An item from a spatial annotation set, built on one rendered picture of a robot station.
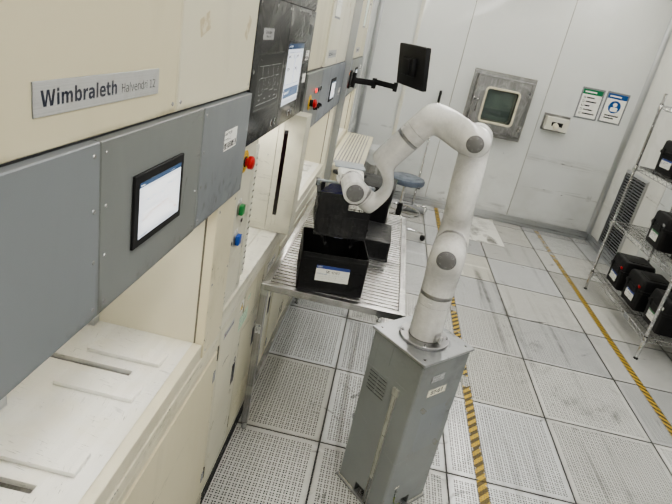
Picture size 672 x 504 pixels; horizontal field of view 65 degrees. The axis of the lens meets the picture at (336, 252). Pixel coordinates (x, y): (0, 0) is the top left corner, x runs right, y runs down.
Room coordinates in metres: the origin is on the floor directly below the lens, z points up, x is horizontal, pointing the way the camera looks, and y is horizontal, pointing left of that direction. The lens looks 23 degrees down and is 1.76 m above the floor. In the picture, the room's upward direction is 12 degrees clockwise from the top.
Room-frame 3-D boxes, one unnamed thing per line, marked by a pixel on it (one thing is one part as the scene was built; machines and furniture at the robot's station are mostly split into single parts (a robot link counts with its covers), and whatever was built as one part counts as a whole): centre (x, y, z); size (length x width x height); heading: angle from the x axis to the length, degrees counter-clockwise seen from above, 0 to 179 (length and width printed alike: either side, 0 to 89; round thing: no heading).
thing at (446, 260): (1.73, -0.38, 1.07); 0.19 x 0.12 x 0.24; 167
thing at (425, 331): (1.76, -0.39, 0.85); 0.19 x 0.19 x 0.18
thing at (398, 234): (2.56, -0.06, 0.38); 1.30 x 0.60 x 0.76; 177
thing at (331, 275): (2.09, 0.01, 0.85); 0.28 x 0.28 x 0.17; 7
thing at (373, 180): (2.97, -0.11, 0.89); 0.29 x 0.29 x 0.25; 83
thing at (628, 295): (3.98, -2.49, 0.31); 0.30 x 0.28 x 0.26; 177
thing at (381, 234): (2.55, -0.11, 0.83); 0.29 x 0.29 x 0.13; 88
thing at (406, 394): (1.76, -0.39, 0.38); 0.28 x 0.28 x 0.76; 42
